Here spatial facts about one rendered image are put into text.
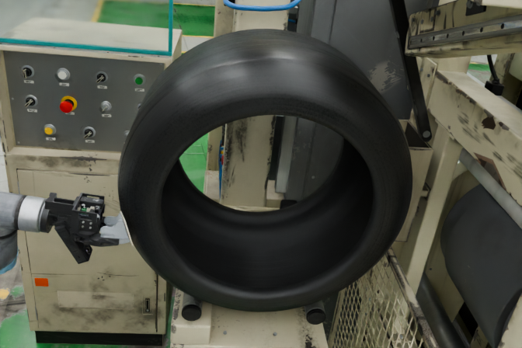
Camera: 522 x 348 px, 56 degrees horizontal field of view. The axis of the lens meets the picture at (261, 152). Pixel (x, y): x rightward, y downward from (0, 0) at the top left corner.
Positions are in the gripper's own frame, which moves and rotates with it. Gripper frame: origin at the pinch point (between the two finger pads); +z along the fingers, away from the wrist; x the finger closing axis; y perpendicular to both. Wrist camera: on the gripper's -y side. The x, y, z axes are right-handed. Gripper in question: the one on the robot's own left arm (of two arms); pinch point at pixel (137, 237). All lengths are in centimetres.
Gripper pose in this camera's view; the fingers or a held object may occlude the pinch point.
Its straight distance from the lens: 114.8
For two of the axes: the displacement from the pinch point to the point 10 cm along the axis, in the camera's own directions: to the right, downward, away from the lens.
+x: -0.6, -4.5, 8.9
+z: 9.7, 1.8, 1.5
